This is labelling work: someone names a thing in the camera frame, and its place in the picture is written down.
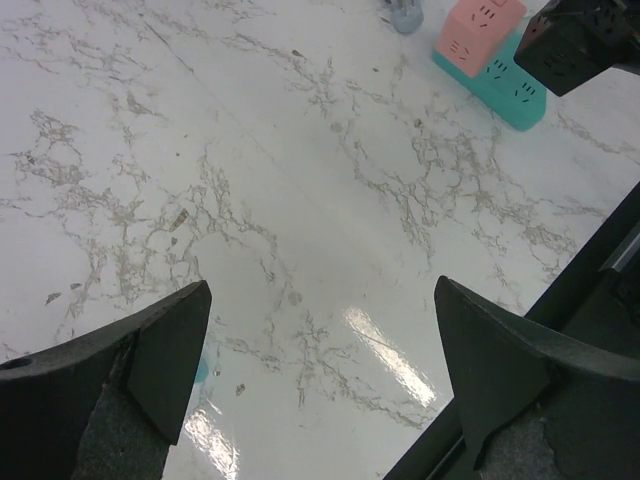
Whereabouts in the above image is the teal triangular power strip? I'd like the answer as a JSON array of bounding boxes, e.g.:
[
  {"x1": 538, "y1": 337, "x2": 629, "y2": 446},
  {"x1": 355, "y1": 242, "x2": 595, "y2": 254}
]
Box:
[{"x1": 432, "y1": 32, "x2": 547, "y2": 132}]

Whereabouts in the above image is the black cube socket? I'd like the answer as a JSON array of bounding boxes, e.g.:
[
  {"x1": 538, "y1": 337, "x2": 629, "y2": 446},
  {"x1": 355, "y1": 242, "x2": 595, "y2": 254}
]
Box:
[{"x1": 514, "y1": 0, "x2": 639, "y2": 97}]

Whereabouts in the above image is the pink cube socket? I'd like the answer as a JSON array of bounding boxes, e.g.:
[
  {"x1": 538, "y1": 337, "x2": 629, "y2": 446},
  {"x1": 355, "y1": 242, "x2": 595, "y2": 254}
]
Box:
[{"x1": 435, "y1": 0, "x2": 527, "y2": 78}]

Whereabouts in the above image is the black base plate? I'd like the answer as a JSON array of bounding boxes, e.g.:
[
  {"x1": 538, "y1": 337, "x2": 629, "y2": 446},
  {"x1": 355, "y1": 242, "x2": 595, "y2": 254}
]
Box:
[{"x1": 389, "y1": 191, "x2": 639, "y2": 479}]

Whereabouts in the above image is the teal square adapter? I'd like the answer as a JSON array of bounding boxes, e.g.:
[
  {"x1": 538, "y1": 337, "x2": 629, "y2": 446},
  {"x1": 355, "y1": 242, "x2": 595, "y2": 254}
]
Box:
[{"x1": 194, "y1": 356, "x2": 210, "y2": 384}]

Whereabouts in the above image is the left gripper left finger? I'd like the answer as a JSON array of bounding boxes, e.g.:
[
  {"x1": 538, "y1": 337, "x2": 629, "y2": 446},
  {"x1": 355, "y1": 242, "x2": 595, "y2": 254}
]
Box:
[{"x1": 1, "y1": 281, "x2": 212, "y2": 479}]

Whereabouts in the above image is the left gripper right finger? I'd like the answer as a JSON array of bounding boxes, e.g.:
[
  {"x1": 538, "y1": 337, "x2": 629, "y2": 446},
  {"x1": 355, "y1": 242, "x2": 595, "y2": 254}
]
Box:
[{"x1": 435, "y1": 277, "x2": 639, "y2": 479}]

